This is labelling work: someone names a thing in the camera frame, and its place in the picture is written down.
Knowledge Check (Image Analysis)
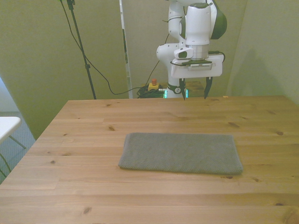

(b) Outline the yellow emergency stop box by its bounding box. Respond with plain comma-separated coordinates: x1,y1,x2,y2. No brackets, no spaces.
148,78,160,92

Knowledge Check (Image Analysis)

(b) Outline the black tripod cable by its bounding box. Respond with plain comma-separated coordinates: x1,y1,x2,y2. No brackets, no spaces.
60,0,150,96

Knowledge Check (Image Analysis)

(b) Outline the white folding table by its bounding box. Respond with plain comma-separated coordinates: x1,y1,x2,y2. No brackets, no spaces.
0,116,27,150

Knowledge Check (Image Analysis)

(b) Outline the coiled dark cable bundle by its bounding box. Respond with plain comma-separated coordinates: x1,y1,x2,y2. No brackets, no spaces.
136,84,168,99

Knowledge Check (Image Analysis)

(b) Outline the grey towel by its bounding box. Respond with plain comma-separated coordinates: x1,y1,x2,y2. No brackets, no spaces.
117,132,244,175

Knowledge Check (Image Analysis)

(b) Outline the white vertical partition strip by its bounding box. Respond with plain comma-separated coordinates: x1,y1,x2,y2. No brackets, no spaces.
119,0,134,99

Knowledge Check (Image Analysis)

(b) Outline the black tripod stand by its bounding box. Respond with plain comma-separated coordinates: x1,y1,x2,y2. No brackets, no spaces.
59,0,98,100

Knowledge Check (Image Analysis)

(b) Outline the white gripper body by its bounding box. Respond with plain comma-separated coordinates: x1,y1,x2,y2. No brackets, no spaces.
171,52,224,79

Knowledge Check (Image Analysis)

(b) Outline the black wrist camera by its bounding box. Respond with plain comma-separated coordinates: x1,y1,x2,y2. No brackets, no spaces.
170,58,214,70

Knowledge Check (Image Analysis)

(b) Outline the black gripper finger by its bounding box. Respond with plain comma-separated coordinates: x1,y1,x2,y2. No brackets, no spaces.
179,78,186,101
204,77,214,100

